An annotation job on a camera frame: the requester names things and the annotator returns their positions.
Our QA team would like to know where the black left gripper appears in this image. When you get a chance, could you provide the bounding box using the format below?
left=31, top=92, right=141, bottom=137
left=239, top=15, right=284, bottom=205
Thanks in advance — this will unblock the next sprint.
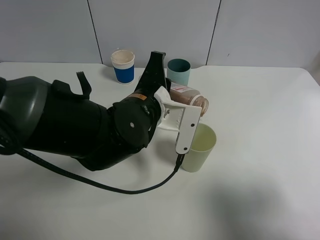
left=133, top=51, right=170, bottom=100

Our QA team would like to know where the clear bottle with pink label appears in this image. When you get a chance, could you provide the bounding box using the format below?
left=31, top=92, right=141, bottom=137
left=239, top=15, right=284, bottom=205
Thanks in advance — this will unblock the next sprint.
left=166, top=78, right=209, bottom=117

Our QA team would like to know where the pale green plastic cup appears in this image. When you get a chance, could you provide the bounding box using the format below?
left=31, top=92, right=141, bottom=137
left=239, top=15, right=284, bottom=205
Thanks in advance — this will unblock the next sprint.
left=181, top=123, right=217, bottom=173

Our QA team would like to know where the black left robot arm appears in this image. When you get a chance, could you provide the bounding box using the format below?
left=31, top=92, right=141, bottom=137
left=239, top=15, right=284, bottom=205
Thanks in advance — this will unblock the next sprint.
left=0, top=51, right=170, bottom=171

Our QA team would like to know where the teal plastic cup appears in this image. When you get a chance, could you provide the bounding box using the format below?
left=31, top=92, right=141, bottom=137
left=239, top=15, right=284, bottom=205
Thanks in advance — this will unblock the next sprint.
left=166, top=58, right=191, bottom=86

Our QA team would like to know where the blue and white paper cup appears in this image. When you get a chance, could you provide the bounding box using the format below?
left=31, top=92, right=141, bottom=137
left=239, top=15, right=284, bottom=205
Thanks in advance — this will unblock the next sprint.
left=110, top=49, right=135, bottom=84

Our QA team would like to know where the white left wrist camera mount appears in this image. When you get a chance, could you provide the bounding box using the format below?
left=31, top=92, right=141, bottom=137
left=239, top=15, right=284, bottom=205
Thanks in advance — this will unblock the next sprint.
left=154, top=86, right=202, bottom=155

